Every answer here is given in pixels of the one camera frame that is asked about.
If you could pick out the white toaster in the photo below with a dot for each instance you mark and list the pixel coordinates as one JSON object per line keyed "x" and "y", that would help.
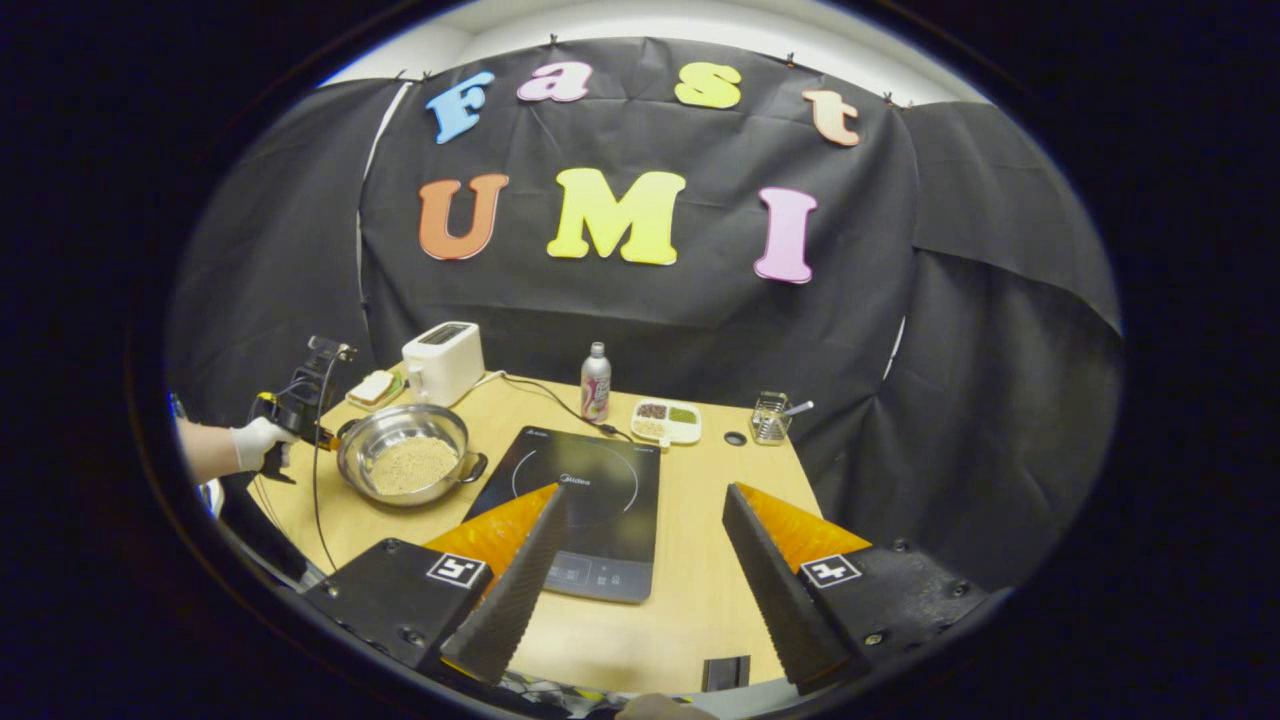
{"x": 445, "y": 370}

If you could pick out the metal spoon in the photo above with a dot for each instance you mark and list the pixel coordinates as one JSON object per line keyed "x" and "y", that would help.
{"x": 800, "y": 407}

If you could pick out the silver printed bottle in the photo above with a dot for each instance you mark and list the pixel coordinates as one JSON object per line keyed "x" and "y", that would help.
{"x": 596, "y": 390}

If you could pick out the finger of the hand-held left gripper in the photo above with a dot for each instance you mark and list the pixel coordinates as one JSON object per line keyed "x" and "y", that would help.
{"x": 328, "y": 438}

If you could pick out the black induction cooktop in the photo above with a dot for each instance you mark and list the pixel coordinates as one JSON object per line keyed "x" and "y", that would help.
{"x": 610, "y": 540}

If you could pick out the white sandwich plate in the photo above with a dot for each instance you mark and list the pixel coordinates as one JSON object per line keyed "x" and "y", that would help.
{"x": 380, "y": 405}

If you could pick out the white bread sandwich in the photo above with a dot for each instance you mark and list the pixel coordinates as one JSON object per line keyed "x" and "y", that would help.
{"x": 372, "y": 386}

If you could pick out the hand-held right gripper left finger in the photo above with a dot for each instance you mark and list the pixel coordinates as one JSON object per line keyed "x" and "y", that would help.
{"x": 515, "y": 600}

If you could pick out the clear utensil holder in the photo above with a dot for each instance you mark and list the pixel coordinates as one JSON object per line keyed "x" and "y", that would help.
{"x": 770, "y": 425}

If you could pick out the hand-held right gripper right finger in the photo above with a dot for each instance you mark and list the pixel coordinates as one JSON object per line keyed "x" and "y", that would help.
{"x": 775, "y": 600}

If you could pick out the pile of soybeans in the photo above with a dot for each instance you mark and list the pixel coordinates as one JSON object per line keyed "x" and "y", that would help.
{"x": 415, "y": 465}

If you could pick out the white divided seasoning dish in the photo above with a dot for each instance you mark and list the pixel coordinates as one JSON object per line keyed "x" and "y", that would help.
{"x": 667, "y": 430}

